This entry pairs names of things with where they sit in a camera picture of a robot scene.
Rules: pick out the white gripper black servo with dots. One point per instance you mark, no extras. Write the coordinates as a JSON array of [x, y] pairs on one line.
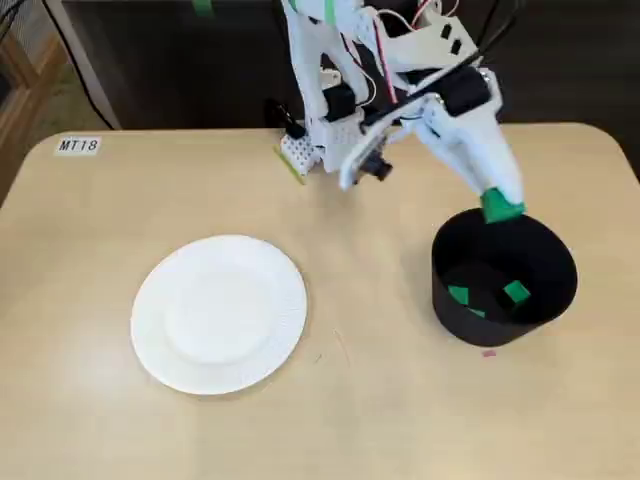
[[477, 131]]

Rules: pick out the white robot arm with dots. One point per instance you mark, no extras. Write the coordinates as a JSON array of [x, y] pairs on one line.
[[310, 60]]

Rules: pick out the white paper plate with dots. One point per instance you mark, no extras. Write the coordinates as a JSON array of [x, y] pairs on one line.
[[220, 315]]

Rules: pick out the black table clamp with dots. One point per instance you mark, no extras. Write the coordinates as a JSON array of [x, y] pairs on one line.
[[289, 121]]

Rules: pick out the black plastic bucket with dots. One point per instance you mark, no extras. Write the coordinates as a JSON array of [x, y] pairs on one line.
[[500, 330]]

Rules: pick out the white MT18 label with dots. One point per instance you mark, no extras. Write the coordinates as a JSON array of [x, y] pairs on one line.
[[78, 145]]

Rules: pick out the grey metal leg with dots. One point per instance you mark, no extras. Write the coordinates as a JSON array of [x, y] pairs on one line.
[[85, 65]]

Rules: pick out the wooden furniture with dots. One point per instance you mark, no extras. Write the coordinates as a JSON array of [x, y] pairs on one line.
[[22, 95]]

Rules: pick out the yellow-green base plate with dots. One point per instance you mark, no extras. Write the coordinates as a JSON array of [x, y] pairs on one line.
[[291, 167]]

